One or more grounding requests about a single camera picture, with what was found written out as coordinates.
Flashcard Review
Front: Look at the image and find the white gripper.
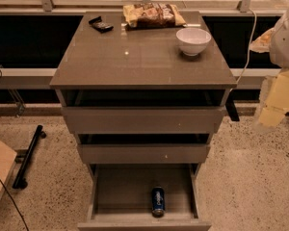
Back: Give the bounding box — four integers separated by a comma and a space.
250, 8, 289, 128

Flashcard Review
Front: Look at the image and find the blue pepsi can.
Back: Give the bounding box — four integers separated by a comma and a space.
151, 187, 165, 218

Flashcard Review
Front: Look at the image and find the grey drawer cabinet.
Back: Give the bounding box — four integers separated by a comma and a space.
49, 11, 238, 231

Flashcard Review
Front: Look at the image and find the grey top drawer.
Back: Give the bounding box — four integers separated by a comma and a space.
62, 107, 225, 134

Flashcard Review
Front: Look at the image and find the grey middle drawer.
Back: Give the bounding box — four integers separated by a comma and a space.
77, 144, 210, 164

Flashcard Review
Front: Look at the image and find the grey open bottom drawer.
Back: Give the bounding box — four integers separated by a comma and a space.
78, 164, 211, 231

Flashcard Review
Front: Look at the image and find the black cabinet leg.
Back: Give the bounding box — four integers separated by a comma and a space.
225, 96, 240, 121

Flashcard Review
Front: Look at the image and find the white bowl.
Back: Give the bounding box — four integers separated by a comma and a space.
176, 28, 212, 56

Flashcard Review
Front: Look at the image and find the yellow brown chip bag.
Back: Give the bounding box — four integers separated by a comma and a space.
123, 3, 186, 28

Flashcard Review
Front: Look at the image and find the black snack packet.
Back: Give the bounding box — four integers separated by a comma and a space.
89, 16, 114, 33

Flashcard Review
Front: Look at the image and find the black bar with wheels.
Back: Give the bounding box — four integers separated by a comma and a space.
13, 125, 46, 189

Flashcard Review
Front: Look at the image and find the white cable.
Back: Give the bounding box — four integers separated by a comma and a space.
234, 9, 258, 84

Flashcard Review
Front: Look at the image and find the black cable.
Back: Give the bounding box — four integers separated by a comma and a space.
0, 161, 31, 231

